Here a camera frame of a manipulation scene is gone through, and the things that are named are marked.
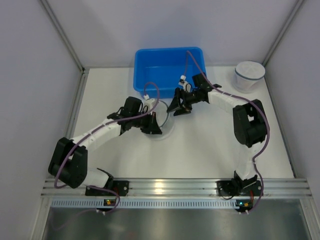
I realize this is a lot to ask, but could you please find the white mesh laundry bag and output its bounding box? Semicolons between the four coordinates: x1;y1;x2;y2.
233;60;266;93
147;100;175;141

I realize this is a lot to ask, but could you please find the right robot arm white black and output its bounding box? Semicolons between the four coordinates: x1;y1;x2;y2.
167;73;269;200

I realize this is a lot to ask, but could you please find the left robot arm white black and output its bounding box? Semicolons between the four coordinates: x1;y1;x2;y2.
48;95;163;192

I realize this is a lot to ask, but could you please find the blue plastic bin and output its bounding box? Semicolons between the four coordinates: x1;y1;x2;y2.
133;46;206;99

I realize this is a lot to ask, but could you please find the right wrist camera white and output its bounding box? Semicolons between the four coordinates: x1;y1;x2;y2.
178;75;193;93

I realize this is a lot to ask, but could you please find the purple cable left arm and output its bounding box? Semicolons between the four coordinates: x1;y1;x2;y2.
53;81;161;215

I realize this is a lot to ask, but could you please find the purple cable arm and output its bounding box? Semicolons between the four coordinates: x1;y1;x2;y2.
183;50;271;216
53;81;161;215

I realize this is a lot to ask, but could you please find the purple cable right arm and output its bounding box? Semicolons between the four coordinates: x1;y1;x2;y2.
183;50;271;216

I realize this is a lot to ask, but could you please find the slotted cable duct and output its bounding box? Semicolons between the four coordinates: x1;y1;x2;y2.
51;198;250;210

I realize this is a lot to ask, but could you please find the aluminium mounting rail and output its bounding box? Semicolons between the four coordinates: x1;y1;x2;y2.
40;178;312;199

